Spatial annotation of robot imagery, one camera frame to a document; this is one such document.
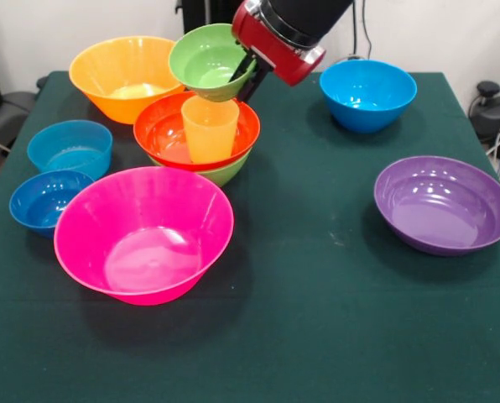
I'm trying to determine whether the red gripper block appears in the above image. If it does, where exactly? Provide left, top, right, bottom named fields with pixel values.
left=227, top=0, right=327, bottom=103

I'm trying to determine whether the small green ribbed bowl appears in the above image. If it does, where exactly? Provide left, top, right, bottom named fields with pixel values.
left=168, top=24, right=258, bottom=103

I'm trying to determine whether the yellow plastic cup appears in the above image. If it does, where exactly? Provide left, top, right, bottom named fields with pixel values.
left=180, top=95, right=240, bottom=165

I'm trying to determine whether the red plastic bowl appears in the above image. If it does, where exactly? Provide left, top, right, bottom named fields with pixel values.
left=133, top=91, right=261, bottom=172

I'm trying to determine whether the large green plastic bowl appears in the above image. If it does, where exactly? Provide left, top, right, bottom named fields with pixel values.
left=147, top=149, right=252, bottom=188

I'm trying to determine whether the bright blue plastic bowl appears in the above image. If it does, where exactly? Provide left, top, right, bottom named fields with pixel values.
left=319, top=59, right=419, bottom=133

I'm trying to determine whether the orange plastic bowl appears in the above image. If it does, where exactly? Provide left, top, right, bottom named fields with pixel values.
left=68, top=35, right=186, bottom=126

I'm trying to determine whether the pink plastic bowl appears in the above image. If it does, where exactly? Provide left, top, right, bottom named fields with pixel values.
left=53, top=165, right=236, bottom=306

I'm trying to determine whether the translucent teal plastic bowl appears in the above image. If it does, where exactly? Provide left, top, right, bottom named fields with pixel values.
left=26, top=119, right=114, bottom=181

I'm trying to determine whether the purple plastic bowl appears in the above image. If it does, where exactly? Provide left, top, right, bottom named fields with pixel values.
left=373, top=154, right=500, bottom=257

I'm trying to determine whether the small dark blue bowl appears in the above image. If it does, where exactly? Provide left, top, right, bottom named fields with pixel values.
left=8, top=169, right=95, bottom=239

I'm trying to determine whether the dark green table cloth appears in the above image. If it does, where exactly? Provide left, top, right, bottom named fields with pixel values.
left=0, top=70, right=500, bottom=403

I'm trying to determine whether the black wall cable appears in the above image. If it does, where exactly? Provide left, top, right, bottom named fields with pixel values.
left=352, top=0, right=373, bottom=60

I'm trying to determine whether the black pedestal foot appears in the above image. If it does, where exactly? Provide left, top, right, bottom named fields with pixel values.
left=467, top=81, right=500, bottom=142
left=0, top=90, right=37, bottom=142

